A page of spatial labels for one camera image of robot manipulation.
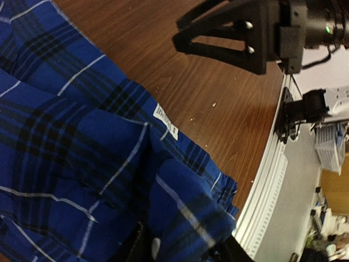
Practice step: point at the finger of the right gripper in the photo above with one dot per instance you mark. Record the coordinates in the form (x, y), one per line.
(223, 15)
(252, 58)

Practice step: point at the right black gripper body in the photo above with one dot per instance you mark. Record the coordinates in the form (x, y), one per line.
(294, 26)

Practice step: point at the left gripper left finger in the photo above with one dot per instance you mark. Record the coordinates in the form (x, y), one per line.
(138, 246)

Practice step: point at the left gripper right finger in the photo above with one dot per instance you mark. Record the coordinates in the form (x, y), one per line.
(229, 250)

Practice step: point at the blue plaid long sleeve shirt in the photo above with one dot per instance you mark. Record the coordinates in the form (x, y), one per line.
(87, 153)

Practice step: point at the aluminium front rail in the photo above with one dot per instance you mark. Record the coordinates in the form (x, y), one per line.
(256, 214)

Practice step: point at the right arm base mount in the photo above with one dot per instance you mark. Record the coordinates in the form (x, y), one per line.
(289, 116)

